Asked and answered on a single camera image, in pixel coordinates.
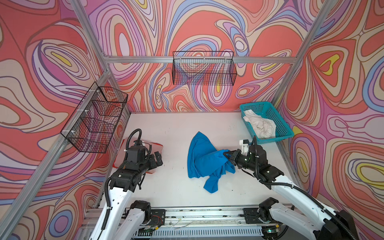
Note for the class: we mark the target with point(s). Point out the aluminium horizontal frame bar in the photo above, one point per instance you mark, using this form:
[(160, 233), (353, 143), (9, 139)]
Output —
[(167, 60)]

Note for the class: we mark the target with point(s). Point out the black wire basket left wall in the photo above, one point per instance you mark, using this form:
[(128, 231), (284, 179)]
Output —
[(92, 125)]

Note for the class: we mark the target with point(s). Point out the white crumpled t shirt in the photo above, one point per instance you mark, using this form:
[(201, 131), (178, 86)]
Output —
[(263, 128)]

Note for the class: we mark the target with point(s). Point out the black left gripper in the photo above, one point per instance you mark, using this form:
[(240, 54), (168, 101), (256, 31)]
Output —
[(151, 158)]

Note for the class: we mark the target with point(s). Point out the black wire basket wall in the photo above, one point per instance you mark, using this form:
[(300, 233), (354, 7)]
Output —
[(208, 73), (92, 125)]

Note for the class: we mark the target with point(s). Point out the aluminium right frame post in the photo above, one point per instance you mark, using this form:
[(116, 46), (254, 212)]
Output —
[(314, 29)]

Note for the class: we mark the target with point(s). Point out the teal plastic basket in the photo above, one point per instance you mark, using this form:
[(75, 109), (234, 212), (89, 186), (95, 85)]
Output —
[(268, 111)]

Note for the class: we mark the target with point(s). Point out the black wire basket back wall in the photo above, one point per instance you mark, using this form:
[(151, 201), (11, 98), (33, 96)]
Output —
[(208, 73)]

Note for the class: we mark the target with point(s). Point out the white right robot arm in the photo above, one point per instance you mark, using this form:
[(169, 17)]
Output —
[(300, 195)]

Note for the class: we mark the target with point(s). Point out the pink folded t shirt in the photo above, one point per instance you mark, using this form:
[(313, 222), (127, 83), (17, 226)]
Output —
[(156, 147)]

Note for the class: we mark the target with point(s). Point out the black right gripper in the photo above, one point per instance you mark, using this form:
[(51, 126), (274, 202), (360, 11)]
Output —
[(236, 153)]

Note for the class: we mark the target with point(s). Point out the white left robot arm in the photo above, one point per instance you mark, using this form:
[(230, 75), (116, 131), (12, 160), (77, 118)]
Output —
[(120, 187)]

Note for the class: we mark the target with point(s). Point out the aluminium corner frame post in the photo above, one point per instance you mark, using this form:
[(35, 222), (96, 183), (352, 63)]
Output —
[(93, 39)]

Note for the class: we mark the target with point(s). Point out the blue t shirt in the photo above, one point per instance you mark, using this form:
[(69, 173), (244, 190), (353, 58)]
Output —
[(204, 160)]

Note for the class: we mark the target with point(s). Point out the aluminium left diagonal frame bar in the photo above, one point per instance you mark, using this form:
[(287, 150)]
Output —
[(20, 205)]

